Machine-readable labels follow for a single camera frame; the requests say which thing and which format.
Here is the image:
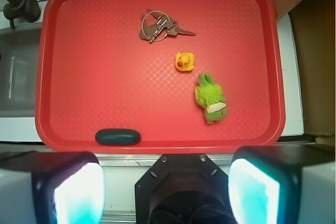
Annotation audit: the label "red plastic tray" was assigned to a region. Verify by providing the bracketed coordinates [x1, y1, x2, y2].
[35, 0, 285, 154]

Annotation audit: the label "yellow rubber duck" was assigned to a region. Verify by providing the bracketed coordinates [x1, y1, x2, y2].
[175, 52, 195, 72]

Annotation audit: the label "green plush animal toy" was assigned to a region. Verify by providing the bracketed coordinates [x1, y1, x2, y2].
[194, 73, 228, 124]

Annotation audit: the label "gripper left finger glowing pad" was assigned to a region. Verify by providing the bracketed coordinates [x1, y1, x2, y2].
[1, 151, 106, 223]

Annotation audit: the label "grey sink basin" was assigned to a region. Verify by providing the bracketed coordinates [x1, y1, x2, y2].
[1, 28, 41, 118]

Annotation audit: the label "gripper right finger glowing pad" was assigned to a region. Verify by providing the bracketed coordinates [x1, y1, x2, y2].
[228, 145, 335, 223]

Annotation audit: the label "brown cardboard box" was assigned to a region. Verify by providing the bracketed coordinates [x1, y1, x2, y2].
[289, 0, 335, 136]

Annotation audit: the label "dark metal faucet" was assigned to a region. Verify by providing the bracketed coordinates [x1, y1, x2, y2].
[3, 0, 41, 30]

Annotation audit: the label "silver keys on ring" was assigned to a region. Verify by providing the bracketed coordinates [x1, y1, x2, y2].
[139, 9, 196, 43]

